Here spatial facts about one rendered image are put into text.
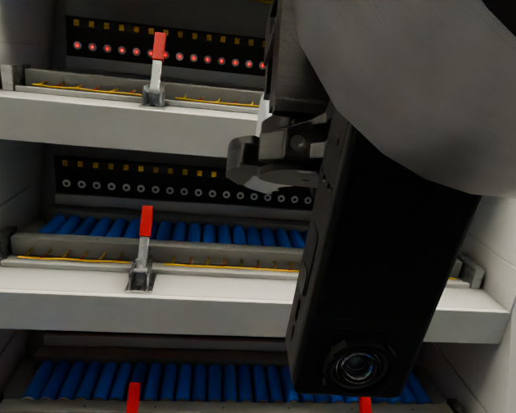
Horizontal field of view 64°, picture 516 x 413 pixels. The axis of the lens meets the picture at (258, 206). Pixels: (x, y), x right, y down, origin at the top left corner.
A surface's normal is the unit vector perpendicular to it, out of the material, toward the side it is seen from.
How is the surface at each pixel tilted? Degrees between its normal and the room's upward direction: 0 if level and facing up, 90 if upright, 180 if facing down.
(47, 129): 111
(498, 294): 90
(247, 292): 21
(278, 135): 87
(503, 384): 90
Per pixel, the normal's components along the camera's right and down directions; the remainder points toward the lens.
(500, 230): -0.99, -0.07
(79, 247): 0.09, 0.34
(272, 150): -0.54, -0.11
